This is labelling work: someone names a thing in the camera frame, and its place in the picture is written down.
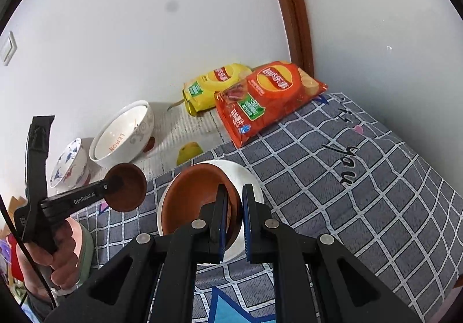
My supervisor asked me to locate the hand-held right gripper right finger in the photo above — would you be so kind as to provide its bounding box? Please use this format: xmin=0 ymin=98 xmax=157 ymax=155
xmin=242 ymin=183 xmax=424 ymax=323

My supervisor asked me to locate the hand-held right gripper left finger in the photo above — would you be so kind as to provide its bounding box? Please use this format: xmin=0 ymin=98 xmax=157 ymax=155
xmin=43 ymin=183 xmax=230 ymax=323

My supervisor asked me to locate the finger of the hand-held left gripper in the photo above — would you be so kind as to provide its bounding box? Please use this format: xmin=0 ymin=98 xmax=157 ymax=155
xmin=95 ymin=178 xmax=125 ymax=201

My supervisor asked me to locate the small brown dish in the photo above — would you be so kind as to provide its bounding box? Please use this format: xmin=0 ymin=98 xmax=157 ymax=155
xmin=162 ymin=163 xmax=241 ymax=247
xmin=104 ymin=163 xmax=148 ymax=211

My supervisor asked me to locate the plain white bowl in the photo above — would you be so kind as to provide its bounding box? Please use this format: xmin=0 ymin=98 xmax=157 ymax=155
xmin=157 ymin=159 xmax=266 ymax=266

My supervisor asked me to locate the person's left hand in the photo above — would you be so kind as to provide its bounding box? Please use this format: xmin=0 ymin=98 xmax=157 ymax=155
xmin=16 ymin=216 xmax=84 ymax=295

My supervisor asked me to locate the white bowl with blue pattern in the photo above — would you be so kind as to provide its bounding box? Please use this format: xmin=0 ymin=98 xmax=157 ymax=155
xmin=49 ymin=138 xmax=91 ymax=188

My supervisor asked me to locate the pink plate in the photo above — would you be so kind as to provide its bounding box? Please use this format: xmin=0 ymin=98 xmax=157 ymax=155
xmin=69 ymin=219 xmax=89 ymax=238

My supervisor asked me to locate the white bowl with orange print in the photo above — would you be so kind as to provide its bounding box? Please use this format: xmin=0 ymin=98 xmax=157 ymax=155
xmin=90 ymin=103 xmax=150 ymax=162

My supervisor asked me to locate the large white grey-patterned bowl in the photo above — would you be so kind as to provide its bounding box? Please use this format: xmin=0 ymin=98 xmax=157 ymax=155
xmin=89 ymin=100 xmax=155 ymax=168

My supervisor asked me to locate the green plate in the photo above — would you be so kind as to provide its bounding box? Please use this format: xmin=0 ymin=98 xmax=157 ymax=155
xmin=78 ymin=227 xmax=95 ymax=282

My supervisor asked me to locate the grey checked star tablecloth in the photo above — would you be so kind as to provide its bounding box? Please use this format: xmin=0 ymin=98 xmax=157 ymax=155
xmin=69 ymin=91 xmax=458 ymax=323

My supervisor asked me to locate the red chips bag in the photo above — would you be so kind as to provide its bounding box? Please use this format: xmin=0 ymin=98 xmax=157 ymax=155
xmin=214 ymin=61 xmax=329 ymax=149

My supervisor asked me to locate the yellow chips bag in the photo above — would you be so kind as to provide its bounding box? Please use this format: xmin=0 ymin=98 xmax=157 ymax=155
xmin=182 ymin=63 xmax=253 ymax=117

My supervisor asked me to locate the white light switch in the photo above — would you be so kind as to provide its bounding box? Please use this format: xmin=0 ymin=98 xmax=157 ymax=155
xmin=0 ymin=31 xmax=17 ymax=66

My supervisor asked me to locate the brown wooden door frame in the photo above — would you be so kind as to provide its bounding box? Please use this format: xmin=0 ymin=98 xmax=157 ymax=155
xmin=260 ymin=0 xmax=315 ymax=76

